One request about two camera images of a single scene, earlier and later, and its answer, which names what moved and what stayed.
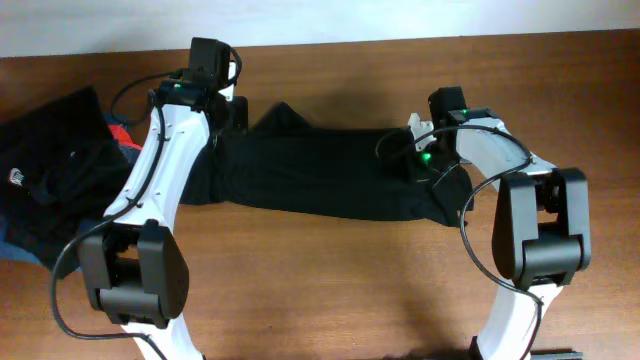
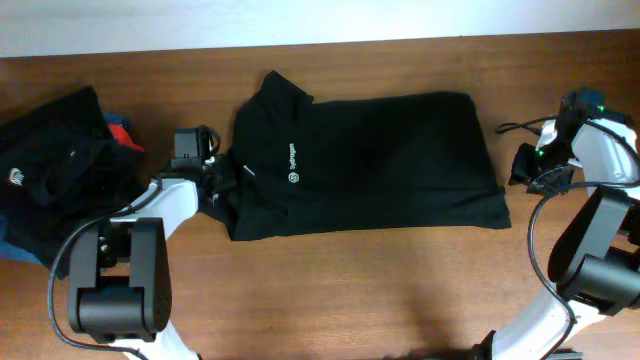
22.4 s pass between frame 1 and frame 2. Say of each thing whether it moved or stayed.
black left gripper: moved
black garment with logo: stayed
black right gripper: moved
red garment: stayed
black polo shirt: moved
